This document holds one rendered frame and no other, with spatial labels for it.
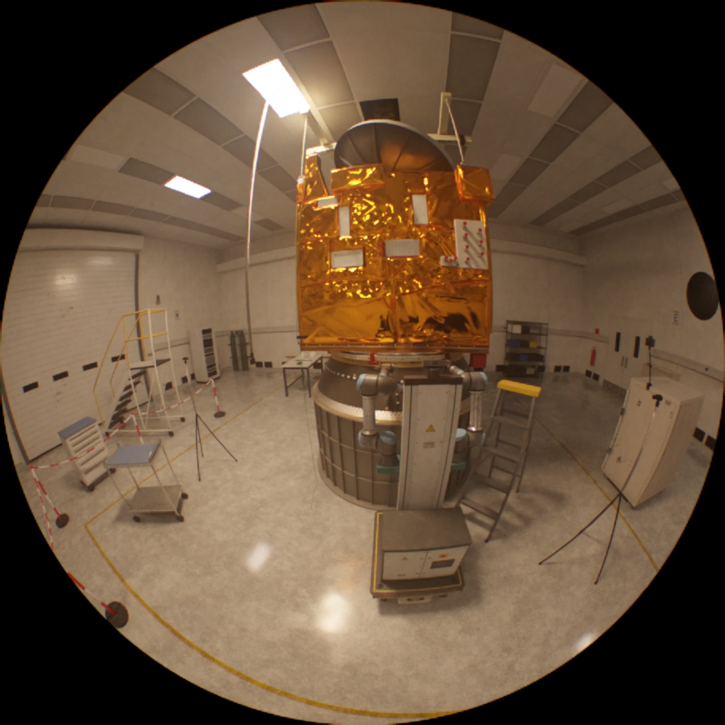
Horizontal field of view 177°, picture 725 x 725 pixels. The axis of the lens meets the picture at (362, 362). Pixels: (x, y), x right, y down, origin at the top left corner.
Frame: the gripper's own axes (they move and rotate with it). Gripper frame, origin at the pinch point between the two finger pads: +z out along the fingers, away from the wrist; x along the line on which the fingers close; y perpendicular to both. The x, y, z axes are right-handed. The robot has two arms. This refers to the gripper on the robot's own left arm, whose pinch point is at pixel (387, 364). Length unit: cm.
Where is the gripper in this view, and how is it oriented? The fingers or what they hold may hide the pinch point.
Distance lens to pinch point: 209.6
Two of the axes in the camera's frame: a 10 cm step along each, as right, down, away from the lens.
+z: 2.3, -3.9, 8.9
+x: -9.7, -0.3, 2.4
